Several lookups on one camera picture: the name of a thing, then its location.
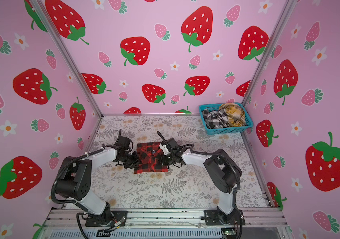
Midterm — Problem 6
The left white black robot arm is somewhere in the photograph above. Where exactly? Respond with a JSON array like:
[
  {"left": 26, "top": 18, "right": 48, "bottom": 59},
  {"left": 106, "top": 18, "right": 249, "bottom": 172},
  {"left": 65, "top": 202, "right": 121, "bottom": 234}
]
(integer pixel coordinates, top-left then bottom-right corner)
[{"left": 50, "top": 145, "right": 138, "bottom": 226}]

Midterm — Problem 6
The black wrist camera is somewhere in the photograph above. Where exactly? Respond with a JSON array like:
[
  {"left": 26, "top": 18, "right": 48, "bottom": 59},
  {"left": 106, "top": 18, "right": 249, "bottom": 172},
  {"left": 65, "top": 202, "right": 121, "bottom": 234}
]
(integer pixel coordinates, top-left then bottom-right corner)
[
  {"left": 160, "top": 137, "right": 180, "bottom": 155},
  {"left": 115, "top": 136, "right": 133, "bottom": 151}
]

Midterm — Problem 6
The yellow plaid shirt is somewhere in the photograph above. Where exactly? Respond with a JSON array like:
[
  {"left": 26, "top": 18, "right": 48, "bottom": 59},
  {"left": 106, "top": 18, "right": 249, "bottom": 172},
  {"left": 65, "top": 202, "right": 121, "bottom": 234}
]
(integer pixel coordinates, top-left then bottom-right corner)
[{"left": 219, "top": 103, "right": 247, "bottom": 127}]

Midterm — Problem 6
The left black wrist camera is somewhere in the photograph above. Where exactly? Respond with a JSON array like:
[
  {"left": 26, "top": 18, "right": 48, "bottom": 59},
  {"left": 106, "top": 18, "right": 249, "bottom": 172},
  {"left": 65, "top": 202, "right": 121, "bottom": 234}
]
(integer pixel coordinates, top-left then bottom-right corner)
[{"left": 115, "top": 136, "right": 133, "bottom": 151}]

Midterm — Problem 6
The red black plaid shirt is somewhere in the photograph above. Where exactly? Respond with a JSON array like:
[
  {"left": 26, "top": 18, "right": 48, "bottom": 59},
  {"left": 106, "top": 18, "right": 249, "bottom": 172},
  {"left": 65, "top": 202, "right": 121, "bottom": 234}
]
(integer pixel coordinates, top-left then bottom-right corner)
[{"left": 134, "top": 142, "right": 168, "bottom": 174}]

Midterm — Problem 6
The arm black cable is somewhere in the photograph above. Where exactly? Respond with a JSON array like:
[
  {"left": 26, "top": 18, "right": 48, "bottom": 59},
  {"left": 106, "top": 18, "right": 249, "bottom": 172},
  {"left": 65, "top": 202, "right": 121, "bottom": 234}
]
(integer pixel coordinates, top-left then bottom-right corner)
[
  {"left": 50, "top": 129, "right": 123, "bottom": 239},
  {"left": 157, "top": 131, "right": 244, "bottom": 239}
]

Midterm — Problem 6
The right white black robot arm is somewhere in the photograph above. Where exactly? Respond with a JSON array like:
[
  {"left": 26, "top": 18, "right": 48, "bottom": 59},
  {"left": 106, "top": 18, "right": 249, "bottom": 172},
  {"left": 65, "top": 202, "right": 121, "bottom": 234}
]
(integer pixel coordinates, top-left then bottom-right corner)
[{"left": 160, "top": 144, "right": 242, "bottom": 225}]

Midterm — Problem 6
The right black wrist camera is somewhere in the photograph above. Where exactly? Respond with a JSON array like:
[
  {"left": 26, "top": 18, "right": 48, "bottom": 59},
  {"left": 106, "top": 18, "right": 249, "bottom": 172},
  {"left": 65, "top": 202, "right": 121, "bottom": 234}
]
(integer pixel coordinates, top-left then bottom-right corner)
[{"left": 160, "top": 137, "right": 180, "bottom": 155}]

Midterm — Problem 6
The black white plaid shirt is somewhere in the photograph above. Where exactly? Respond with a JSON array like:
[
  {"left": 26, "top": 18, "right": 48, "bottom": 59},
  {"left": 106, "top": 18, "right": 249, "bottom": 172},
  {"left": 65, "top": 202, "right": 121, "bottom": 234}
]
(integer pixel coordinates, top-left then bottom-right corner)
[{"left": 202, "top": 109, "right": 230, "bottom": 129}]

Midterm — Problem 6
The teal plastic basket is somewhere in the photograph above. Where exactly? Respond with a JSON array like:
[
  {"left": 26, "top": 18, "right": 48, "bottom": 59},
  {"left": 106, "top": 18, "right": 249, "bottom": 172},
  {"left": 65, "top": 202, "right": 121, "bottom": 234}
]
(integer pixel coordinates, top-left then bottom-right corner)
[{"left": 199, "top": 103, "right": 254, "bottom": 135}]

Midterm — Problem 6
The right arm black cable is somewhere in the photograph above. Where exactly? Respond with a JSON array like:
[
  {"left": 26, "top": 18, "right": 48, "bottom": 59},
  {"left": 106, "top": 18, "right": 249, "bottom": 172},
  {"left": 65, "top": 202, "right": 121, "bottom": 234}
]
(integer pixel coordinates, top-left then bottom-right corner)
[{"left": 157, "top": 131, "right": 244, "bottom": 239}]

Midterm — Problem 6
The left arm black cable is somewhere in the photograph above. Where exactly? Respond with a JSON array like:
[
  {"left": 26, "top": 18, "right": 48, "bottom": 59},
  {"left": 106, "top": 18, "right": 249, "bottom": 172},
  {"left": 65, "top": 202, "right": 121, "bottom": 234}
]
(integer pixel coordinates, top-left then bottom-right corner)
[{"left": 50, "top": 129, "right": 123, "bottom": 239}]

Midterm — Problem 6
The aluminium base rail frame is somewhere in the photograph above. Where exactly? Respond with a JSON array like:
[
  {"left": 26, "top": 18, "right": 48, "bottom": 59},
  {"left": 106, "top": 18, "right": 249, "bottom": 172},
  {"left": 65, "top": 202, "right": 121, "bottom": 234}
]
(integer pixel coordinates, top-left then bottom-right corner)
[{"left": 35, "top": 208, "right": 294, "bottom": 239}]

